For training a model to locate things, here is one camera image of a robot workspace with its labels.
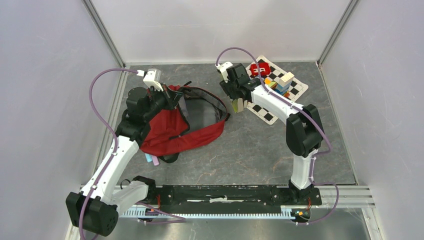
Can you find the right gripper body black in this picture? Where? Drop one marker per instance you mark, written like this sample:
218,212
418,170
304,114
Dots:
230,87

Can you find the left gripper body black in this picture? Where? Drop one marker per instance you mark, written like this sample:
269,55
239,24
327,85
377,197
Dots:
160,100

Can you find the red backpack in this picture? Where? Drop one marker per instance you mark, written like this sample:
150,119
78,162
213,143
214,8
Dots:
198,120

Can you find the green book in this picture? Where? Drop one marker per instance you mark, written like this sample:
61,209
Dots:
239,105

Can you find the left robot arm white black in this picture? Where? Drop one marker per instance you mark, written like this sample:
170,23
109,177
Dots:
97,207

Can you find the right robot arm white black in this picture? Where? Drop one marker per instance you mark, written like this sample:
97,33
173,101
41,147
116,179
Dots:
304,133

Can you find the red toy block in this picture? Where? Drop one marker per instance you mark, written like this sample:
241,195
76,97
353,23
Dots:
264,69

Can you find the yellow green toy block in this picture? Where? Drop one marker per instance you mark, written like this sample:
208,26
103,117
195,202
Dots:
270,83

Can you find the white blue block tower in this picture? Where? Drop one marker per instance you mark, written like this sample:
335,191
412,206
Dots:
283,83

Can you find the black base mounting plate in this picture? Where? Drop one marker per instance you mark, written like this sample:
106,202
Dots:
230,199

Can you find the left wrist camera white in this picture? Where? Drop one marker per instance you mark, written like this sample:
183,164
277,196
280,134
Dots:
151,79

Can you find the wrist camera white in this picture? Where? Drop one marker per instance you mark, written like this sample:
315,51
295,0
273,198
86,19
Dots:
222,70
151,79

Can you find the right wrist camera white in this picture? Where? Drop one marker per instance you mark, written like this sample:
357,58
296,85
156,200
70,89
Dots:
222,70

